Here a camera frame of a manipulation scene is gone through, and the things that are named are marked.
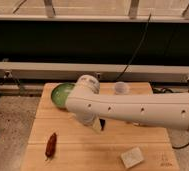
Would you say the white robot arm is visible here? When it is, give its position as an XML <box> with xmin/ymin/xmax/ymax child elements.
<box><xmin>65</xmin><ymin>75</ymin><xmax>189</xmax><ymax>132</ymax></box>

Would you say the translucent plastic cup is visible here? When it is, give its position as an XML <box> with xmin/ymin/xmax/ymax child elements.
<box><xmin>114</xmin><ymin>82</ymin><xmax>129</xmax><ymax>95</ymax></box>

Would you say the green ceramic bowl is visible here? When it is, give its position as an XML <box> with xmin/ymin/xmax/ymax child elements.
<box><xmin>51</xmin><ymin>83</ymin><xmax>74</xmax><ymax>109</ymax></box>

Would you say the black smartphone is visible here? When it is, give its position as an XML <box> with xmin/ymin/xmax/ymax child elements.
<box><xmin>99</xmin><ymin>119</ymin><xmax>106</xmax><ymax>131</ymax></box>

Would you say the beige sponge block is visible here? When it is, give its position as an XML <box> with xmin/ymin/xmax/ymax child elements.
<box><xmin>121</xmin><ymin>147</ymin><xmax>144</xmax><ymax>169</ymax></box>

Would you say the black cable on floor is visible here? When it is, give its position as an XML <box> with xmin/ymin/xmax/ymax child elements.
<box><xmin>152</xmin><ymin>87</ymin><xmax>189</xmax><ymax>150</ymax></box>

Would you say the black hanging cable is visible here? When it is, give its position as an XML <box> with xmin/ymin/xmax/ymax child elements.
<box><xmin>113</xmin><ymin>13</ymin><xmax>153</xmax><ymax>83</ymax></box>

